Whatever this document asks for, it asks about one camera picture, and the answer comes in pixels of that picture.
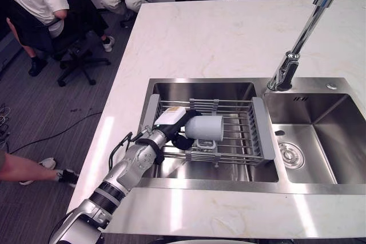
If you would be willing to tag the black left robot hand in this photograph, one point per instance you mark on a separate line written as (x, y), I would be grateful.
(174, 125)

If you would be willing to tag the white cup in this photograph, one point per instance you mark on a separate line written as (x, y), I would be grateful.
(204, 128)

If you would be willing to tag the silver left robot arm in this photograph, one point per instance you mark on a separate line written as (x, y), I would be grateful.
(125, 169)

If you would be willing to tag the sink drain strainer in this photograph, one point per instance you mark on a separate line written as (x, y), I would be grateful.
(289, 155)

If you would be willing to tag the stainless steel double sink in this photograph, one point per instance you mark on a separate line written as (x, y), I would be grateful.
(303, 138)

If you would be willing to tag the round sink button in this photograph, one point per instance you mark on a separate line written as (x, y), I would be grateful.
(331, 85)

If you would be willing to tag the chrome faucet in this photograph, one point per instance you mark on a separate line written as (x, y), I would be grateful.
(308, 29)

